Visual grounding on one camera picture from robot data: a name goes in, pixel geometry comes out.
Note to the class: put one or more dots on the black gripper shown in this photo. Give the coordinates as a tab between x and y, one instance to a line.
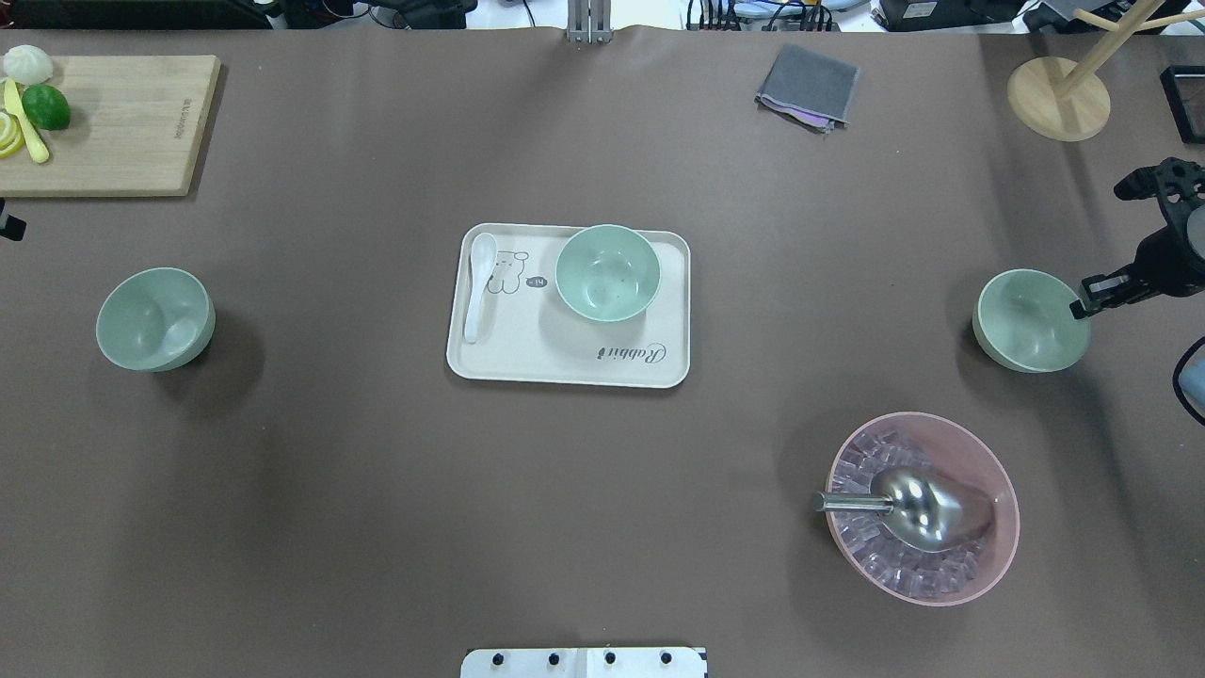
1165	257

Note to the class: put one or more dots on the green bowl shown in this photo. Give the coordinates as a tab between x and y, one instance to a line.
608	273
1022	320
155	321

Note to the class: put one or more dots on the wooden mug tree stand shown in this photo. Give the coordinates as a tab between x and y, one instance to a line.
1064	100

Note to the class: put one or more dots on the pink bowl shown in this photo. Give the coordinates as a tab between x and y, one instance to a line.
954	576

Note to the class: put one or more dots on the grey folded cloth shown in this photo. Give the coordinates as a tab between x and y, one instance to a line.
813	89

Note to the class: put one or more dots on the cream serving tray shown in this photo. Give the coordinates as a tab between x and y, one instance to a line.
528	333

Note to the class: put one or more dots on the wooden cutting board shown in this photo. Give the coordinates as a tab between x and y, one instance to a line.
138	123

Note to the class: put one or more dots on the green lime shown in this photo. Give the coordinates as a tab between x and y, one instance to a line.
46	107

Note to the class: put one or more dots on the lemon slice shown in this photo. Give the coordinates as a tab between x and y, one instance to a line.
12	134

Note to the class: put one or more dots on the yellow plastic knife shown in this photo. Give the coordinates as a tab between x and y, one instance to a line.
33	143

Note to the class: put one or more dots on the black frame object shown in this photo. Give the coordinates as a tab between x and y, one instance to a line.
1183	87

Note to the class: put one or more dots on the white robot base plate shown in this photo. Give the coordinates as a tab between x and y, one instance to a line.
623	661

